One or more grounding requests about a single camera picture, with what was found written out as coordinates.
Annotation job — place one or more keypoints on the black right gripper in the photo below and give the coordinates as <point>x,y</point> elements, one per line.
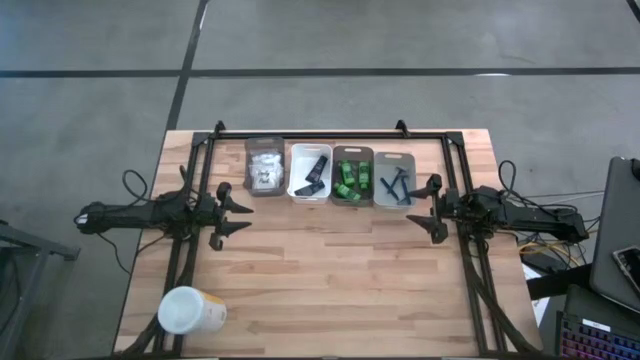
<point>452,210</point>

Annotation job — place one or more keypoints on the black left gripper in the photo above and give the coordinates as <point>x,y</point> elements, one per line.
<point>210,217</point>

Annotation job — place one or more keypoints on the dark blue razor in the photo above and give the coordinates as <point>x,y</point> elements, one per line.
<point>405,192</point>
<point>398,177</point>
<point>389,189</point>

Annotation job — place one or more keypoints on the clear bag of cotton balls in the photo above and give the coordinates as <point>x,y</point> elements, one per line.
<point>265,170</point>

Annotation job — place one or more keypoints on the clear bag of cotton pads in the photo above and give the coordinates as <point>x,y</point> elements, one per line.
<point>266,157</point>

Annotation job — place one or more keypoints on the dark toothpaste tube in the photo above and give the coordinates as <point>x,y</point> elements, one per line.
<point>316,169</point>
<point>309,189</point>

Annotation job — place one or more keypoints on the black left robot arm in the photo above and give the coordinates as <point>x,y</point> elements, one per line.
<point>135,217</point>

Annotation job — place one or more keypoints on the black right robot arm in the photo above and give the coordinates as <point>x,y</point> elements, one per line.
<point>530,217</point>

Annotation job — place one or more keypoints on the light grey storage bin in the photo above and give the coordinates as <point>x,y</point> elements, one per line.
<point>395,160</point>

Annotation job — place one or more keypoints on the translucent grey storage bin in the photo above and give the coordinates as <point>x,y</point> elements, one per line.
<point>247,145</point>

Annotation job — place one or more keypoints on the white storage bin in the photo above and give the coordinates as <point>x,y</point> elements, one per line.
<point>300,165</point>

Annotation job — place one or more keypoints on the dark brown storage bin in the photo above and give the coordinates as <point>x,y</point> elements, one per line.
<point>352,152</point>

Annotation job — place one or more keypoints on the white cylindrical container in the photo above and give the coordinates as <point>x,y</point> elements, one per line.
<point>190,310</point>

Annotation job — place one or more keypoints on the black desk leg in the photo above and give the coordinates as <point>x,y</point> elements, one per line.
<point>557,282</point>

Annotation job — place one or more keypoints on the grey laptop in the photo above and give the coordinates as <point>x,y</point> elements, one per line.
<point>612,225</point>

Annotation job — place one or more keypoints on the black smartphone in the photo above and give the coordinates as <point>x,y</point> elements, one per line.
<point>631,267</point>

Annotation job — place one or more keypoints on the grey metal stand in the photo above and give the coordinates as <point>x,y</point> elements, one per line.
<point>30,260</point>

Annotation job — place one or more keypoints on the backlit keyboard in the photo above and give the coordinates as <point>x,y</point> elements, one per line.
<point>595,342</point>

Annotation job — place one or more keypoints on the black metal table frame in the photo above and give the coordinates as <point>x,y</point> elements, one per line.
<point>330,135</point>

